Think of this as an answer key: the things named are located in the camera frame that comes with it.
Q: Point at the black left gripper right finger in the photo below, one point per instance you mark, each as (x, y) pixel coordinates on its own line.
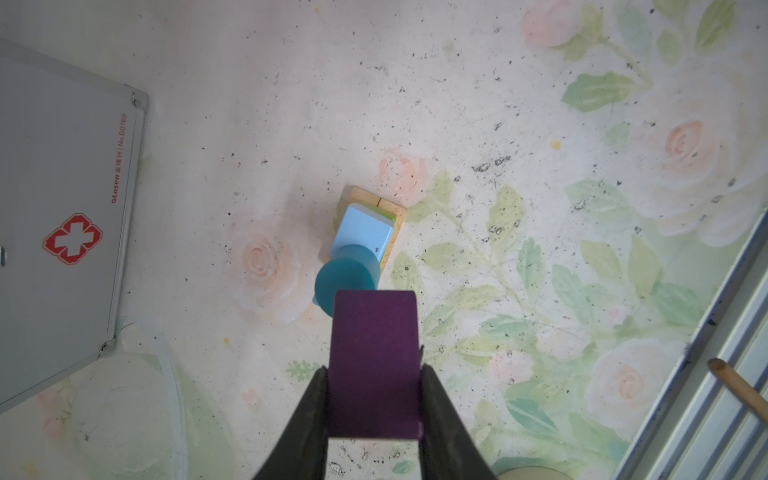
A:
(446, 451)

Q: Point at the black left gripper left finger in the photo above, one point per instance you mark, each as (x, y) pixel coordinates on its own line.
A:
(301, 451)

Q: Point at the purple wood block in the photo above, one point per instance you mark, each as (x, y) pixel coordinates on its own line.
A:
(374, 367)

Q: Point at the teal cylinder block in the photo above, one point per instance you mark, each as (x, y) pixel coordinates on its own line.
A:
(352, 267)

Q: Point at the natural wood plank block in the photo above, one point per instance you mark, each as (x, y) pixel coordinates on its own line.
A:
(396, 214)

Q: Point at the wooden stick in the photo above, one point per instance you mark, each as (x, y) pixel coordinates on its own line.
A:
(744, 391)

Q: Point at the silver first aid case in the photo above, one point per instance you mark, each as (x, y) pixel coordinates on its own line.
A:
(70, 145)

